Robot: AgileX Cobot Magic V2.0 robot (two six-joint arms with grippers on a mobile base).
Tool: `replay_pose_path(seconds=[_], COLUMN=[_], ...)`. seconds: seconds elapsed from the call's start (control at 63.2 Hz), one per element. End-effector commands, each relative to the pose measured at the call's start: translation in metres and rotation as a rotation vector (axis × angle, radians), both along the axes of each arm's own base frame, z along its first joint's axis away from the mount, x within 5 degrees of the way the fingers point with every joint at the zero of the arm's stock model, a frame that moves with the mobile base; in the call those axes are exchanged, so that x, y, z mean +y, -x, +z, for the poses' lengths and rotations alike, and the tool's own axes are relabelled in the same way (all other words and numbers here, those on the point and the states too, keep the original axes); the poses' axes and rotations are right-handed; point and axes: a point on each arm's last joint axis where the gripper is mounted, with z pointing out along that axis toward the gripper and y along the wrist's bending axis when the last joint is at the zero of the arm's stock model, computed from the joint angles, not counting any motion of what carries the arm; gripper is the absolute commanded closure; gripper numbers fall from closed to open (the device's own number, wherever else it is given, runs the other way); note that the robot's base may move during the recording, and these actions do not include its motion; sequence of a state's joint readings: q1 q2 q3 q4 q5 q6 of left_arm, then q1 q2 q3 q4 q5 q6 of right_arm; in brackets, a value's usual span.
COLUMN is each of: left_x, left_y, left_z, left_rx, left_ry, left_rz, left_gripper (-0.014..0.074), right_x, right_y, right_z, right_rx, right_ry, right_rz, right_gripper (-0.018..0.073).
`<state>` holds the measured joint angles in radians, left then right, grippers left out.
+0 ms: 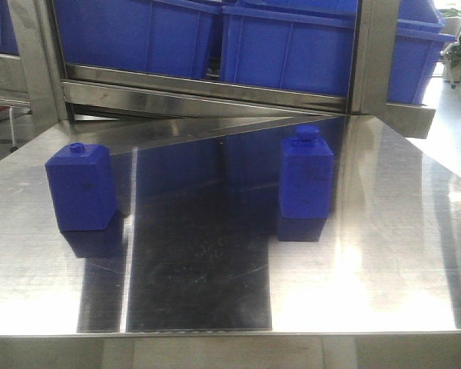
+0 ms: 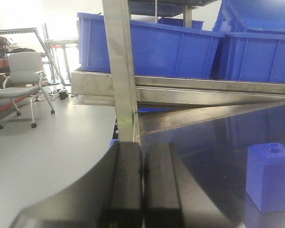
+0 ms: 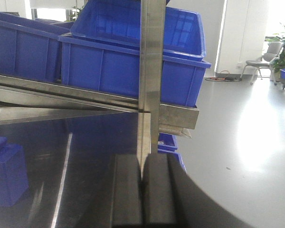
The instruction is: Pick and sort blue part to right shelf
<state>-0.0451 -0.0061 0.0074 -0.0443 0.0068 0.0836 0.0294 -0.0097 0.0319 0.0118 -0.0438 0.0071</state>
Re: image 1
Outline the blue plastic bin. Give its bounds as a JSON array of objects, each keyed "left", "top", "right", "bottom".
[
  {"left": 387, "top": 0, "right": 456, "bottom": 105},
  {"left": 54, "top": 1, "right": 221, "bottom": 79},
  {"left": 220, "top": 1, "right": 358, "bottom": 97}
]

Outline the middle blue plastic bin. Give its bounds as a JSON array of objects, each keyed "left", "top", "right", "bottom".
[{"left": 220, "top": 1, "right": 358, "bottom": 97}]

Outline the right blue plastic bin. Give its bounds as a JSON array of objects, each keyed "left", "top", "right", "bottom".
[{"left": 387, "top": 0, "right": 456, "bottom": 105}]

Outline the far left blue bin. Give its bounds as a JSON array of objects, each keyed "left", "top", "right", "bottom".
[{"left": 0, "top": 0, "right": 19, "bottom": 55}]

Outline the left blue plastic bin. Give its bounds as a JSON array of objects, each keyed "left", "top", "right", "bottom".
[{"left": 54, "top": 1, "right": 221, "bottom": 79}]

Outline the stainless steel shelf frame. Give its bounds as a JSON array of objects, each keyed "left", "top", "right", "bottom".
[{"left": 3, "top": 1, "right": 435, "bottom": 138}]

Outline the blue bottle-shaped part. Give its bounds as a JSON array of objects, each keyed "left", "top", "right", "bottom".
[
  {"left": 45, "top": 142, "right": 118, "bottom": 231},
  {"left": 279, "top": 125, "right": 334, "bottom": 219}
]

